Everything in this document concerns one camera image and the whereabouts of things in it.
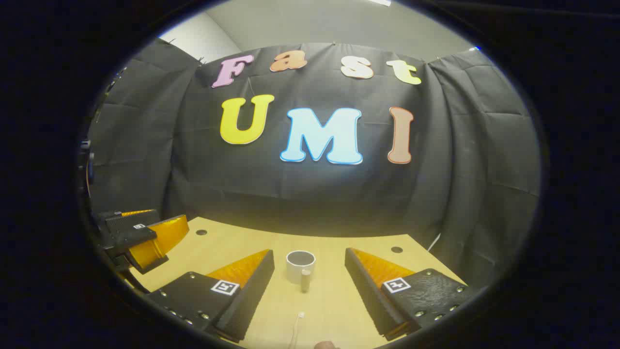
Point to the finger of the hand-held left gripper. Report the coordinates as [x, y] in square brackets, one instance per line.
[126, 220]
[160, 242]

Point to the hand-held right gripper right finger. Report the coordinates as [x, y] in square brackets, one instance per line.
[368, 300]

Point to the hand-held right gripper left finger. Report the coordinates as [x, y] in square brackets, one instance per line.
[252, 295]

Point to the beige toothbrush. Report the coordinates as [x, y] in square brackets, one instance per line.
[296, 329]

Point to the wooden desktop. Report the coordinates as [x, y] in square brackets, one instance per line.
[329, 300]

